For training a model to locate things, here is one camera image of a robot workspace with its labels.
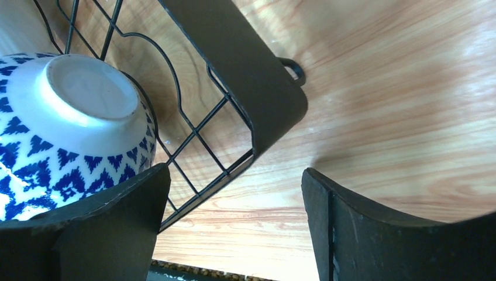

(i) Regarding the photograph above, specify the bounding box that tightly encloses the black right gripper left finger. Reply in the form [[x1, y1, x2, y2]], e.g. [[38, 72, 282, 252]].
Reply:
[[1, 163, 171, 280]]

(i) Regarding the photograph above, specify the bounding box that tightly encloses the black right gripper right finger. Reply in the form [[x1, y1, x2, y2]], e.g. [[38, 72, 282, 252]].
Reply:
[[301, 168, 495, 280]]

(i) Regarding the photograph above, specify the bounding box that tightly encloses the red and blue patterned bowl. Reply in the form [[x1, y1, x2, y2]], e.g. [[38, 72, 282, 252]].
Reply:
[[1, 53, 156, 221]]

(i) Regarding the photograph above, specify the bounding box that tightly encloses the black wire dish rack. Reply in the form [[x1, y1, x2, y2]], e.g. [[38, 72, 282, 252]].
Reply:
[[30, 0, 309, 234]]

